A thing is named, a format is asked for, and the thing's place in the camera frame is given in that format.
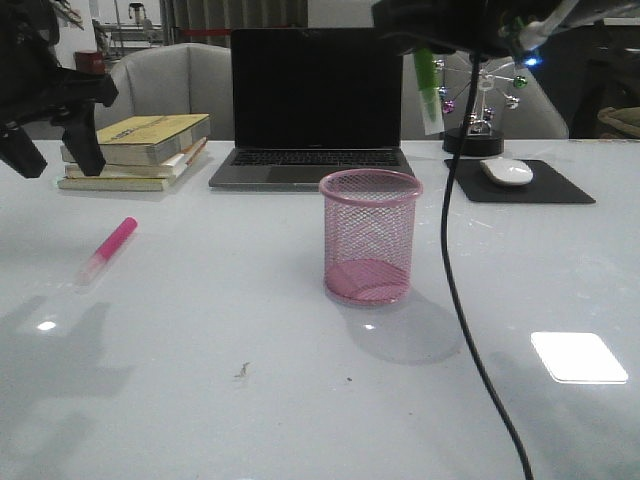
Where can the pink highlighter pen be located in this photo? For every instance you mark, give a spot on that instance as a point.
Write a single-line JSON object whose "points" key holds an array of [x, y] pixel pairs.
{"points": [[105, 251]]}

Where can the bottom yellow book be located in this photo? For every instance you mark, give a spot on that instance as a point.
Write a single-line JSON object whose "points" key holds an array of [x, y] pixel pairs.
{"points": [[124, 184]]}

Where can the right grey armchair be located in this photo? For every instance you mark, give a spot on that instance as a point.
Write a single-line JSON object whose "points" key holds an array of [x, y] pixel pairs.
{"points": [[522, 109]]}

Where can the grey open laptop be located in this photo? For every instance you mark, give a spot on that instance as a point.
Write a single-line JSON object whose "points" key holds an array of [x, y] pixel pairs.
{"points": [[308, 102]]}

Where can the white computer mouse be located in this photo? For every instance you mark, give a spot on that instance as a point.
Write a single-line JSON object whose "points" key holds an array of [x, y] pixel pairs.
{"points": [[506, 171]]}

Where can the yellow book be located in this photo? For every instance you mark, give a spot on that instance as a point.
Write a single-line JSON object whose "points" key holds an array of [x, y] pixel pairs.
{"points": [[124, 184], [151, 139]]}

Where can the black mouse pad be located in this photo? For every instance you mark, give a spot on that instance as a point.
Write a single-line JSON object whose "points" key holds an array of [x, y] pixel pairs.
{"points": [[548, 186]]}

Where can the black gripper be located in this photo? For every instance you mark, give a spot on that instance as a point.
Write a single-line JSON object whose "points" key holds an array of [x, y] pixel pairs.
{"points": [[34, 87], [493, 28]]}

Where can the grey armchair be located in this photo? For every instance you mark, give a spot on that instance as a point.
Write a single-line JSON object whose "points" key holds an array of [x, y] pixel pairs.
{"points": [[522, 109], [177, 79]]}

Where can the left grey armchair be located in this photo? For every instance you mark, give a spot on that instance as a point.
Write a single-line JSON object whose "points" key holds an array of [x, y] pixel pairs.
{"points": [[177, 79]]}

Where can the pink mesh pen holder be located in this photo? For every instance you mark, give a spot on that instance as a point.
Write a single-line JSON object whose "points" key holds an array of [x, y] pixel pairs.
{"points": [[369, 218]]}

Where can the top yellow book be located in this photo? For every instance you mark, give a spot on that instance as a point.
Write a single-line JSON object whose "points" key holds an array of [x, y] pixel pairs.
{"points": [[151, 139]]}

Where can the green highlighter pen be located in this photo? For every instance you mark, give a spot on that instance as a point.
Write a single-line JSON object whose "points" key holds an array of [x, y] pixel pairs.
{"points": [[428, 90]]}

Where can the ferris wheel desk ornament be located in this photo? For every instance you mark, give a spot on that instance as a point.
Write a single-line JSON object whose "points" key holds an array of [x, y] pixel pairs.
{"points": [[477, 133]]}

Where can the red bin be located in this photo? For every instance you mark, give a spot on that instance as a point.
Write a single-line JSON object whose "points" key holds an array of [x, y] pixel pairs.
{"points": [[91, 62]]}

